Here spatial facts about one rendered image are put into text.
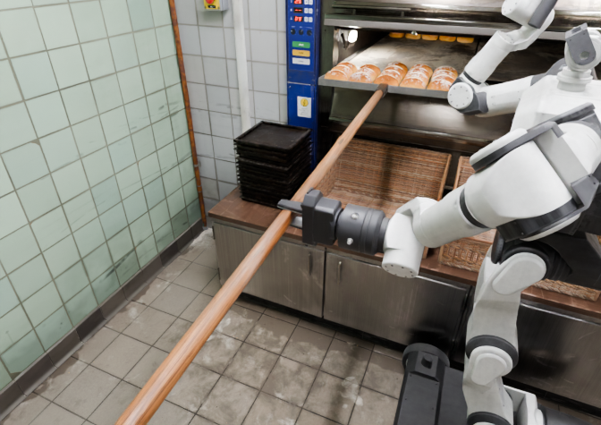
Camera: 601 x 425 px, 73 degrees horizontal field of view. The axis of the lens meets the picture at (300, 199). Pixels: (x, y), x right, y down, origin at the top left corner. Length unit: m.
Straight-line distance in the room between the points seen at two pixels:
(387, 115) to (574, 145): 1.47
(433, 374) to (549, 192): 1.35
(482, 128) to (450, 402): 1.14
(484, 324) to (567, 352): 0.64
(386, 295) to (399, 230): 1.12
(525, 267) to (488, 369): 0.38
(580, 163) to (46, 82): 1.77
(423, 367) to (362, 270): 0.45
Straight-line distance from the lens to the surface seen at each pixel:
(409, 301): 1.84
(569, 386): 2.08
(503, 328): 1.35
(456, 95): 1.33
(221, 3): 2.18
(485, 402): 1.60
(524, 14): 1.29
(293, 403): 1.94
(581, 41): 0.98
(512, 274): 1.17
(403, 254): 0.73
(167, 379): 0.57
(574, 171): 0.61
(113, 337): 2.34
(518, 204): 0.56
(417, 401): 1.78
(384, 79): 1.70
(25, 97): 1.88
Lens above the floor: 1.65
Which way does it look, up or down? 31 degrees down
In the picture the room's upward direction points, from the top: straight up
